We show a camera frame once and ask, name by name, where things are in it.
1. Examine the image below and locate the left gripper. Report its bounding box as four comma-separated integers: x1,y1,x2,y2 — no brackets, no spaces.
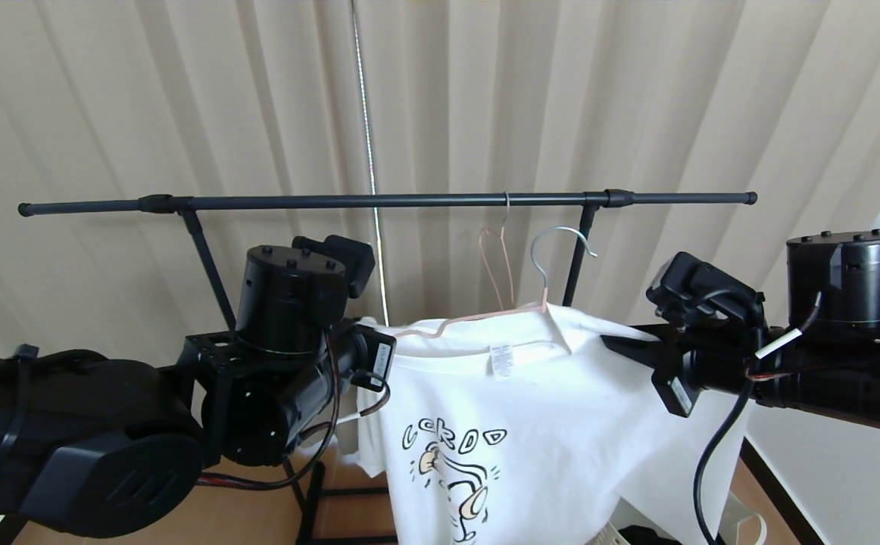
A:
201,324,397,466

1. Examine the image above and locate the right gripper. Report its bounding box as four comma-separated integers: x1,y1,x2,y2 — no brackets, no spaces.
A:
651,341,880,426

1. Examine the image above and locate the white printed garment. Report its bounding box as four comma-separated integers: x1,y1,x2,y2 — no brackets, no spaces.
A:
338,303,747,545

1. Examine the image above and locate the pink clothes hanger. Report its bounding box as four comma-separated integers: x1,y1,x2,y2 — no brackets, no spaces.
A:
395,226,598,339
478,193,520,311

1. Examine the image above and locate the black clothes rack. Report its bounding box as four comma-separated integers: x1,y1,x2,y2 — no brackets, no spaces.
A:
17,189,757,545

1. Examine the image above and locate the white laundry basket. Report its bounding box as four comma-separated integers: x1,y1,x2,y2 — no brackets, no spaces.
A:
591,492,768,545

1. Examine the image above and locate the black garment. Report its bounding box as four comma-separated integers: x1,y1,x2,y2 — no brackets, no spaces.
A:
622,525,687,545

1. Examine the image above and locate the beige curtain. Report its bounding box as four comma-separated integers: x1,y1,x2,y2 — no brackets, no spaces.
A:
0,0,880,455

